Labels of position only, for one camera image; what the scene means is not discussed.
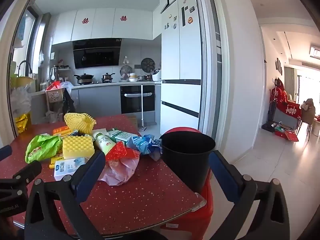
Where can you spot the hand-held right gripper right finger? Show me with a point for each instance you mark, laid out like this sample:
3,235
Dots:
222,175

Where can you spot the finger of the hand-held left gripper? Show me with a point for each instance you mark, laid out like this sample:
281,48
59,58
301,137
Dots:
5,152
27,171

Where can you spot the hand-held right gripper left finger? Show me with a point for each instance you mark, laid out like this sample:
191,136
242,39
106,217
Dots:
88,177

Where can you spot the white blue tissue pack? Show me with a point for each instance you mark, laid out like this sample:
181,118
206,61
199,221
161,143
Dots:
67,167

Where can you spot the green plastic bag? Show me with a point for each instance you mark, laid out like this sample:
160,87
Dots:
42,147

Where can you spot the yellow orange packet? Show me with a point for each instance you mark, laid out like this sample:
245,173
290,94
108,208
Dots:
56,160

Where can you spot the yellow sponge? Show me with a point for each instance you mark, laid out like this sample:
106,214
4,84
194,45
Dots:
77,146

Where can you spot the red pink plastic bag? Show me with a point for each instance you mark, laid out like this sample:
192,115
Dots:
120,167

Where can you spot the black bin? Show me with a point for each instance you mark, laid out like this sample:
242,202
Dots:
187,170

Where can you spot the white green bottle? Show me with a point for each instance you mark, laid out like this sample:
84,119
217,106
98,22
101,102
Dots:
103,142

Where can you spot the green white carton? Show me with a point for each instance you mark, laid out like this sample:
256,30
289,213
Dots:
122,136

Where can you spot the yellow foam fruit net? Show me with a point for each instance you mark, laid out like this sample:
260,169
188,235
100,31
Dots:
80,122

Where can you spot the blue white wrapper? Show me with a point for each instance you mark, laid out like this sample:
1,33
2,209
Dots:
142,143

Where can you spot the gold foil bag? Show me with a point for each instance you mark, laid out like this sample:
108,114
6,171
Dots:
23,123

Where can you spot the red plastic stool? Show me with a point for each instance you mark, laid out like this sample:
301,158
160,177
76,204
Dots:
203,205

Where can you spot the clear plastic bag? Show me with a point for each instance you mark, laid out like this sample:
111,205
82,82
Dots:
21,100

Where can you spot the cardboard box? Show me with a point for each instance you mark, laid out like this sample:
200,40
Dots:
132,121

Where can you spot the yellow basin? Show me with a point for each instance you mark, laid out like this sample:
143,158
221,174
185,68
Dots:
22,81

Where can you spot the red gift box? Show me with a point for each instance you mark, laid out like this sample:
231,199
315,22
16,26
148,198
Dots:
287,135

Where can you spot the black plastic bag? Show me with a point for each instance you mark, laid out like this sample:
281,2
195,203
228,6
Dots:
68,103

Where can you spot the grey base cabinets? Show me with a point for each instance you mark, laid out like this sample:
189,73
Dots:
97,100

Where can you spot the red basket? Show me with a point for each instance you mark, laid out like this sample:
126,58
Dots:
53,86

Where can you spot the black built-in oven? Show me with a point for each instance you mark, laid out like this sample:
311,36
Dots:
136,102

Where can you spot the steel kitchen faucet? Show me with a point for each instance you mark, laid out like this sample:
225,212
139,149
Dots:
20,63

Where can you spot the red printed banner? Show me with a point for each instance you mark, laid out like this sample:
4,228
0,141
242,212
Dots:
287,105

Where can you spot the black wok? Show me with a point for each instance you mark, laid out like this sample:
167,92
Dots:
84,78

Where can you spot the steel pot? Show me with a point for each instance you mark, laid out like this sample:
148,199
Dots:
107,77

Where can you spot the dining chair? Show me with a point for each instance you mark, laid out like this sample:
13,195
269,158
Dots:
308,112

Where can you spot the stacked bowls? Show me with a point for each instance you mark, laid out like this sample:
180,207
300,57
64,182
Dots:
133,78

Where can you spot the round patterned trivet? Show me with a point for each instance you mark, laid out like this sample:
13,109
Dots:
147,64
125,70

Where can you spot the olive curtain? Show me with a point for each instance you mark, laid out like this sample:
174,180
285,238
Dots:
289,82

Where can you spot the white rice cooker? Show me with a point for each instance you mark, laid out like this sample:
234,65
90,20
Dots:
157,75

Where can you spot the black range hood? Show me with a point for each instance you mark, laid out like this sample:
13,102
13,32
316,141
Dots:
97,53

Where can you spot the white refrigerator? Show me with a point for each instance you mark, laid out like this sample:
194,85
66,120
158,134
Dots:
180,55

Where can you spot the white air conditioner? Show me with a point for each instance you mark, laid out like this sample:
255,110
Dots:
315,52

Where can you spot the red paper sticker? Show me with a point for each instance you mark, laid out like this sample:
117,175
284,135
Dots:
123,18
85,21

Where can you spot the white wall cabinets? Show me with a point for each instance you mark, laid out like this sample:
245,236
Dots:
100,25

